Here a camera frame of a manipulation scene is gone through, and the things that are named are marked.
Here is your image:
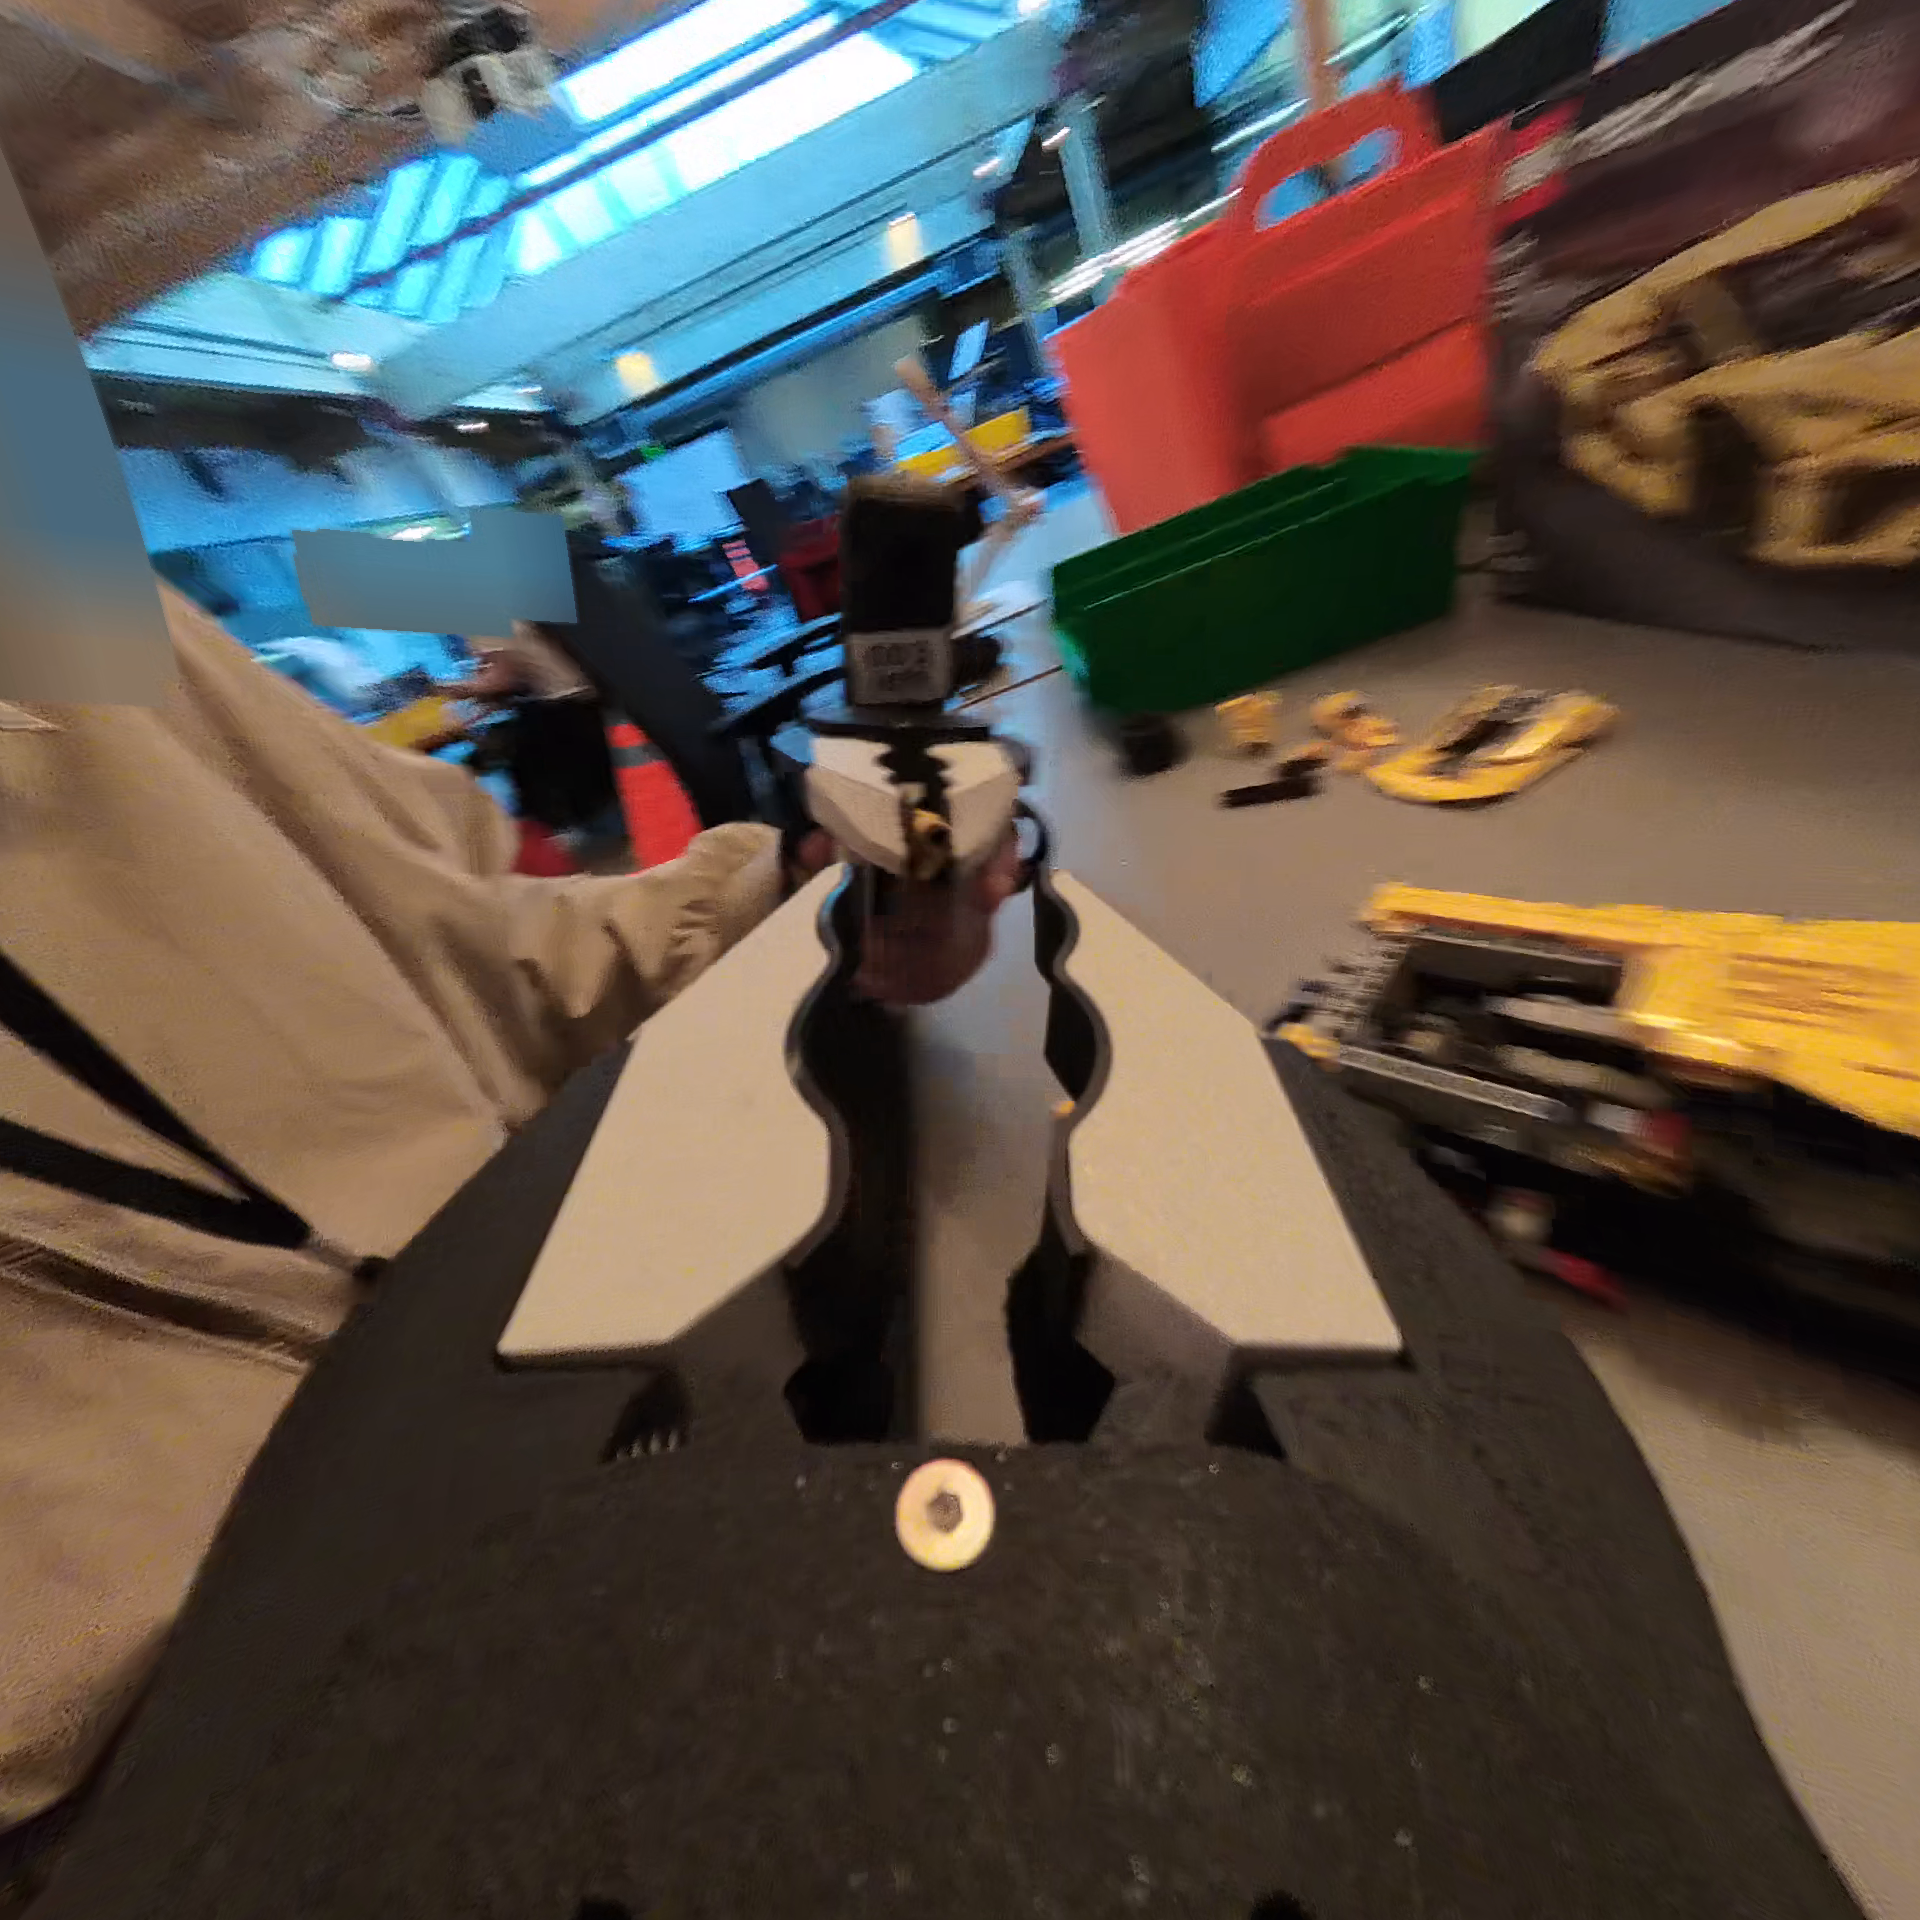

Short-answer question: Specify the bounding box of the toy car set box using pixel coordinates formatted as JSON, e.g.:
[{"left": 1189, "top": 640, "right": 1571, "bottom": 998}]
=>
[{"left": 1485, "top": 0, "right": 1920, "bottom": 647}]

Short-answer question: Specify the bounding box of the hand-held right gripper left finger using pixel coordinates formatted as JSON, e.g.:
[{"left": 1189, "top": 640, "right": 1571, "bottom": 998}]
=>
[{"left": 497, "top": 871, "right": 897, "bottom": 1431}]

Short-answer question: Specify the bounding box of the black lanyard strap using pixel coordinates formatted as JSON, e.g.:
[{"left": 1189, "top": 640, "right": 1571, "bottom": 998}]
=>
[{"left": 0, "top": 955, "right": 317, "bottom": 1257}]

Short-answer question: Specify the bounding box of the grey desk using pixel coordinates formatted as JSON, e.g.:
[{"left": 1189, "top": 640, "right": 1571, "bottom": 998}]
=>
[{"left": 993, "top": 555, "right": 1920, "bottom": 1920}]

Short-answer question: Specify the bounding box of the person's left hand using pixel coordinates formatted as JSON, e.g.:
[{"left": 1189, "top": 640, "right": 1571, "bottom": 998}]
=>
[{"left": 841, "top": 805, "right": 1024, "bottom": 1011}]

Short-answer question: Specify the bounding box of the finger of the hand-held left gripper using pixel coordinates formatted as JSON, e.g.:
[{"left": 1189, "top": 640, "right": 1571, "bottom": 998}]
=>
[
  {"left": 804, "top": 743, "right": 922, "bottom": 881},
  {"left": 956, "top": 747, "right": 1030, "bottom": 877}
]

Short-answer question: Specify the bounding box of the green plastic bin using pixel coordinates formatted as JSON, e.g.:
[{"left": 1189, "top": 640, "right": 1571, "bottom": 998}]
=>
[{"left": 1045, "top": 447, "right": 1478, "bottom": 715}]

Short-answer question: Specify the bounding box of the yellow toy car chassis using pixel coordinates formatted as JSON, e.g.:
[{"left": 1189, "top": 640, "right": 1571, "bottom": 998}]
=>
[{"left": 1276, "top": 881, "right": 1920, "bottom": 1338}]

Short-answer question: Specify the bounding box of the yellow toy car hood panel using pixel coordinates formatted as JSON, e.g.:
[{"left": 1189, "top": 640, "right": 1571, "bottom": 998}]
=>
[{"left": 1366, "top": 686, "right": 1624, "bottom": 807}]

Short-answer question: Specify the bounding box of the orange bag-shaped storage box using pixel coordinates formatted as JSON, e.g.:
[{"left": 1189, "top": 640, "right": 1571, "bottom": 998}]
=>
[{"left": 1052, "top": 86, "right": 1501, "bottom": 538}]

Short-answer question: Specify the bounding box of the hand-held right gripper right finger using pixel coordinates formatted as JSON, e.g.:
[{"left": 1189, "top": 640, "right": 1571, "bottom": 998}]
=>
[{"left": 1014, "top": 871, "right": 1406, "bottom": 1435}]

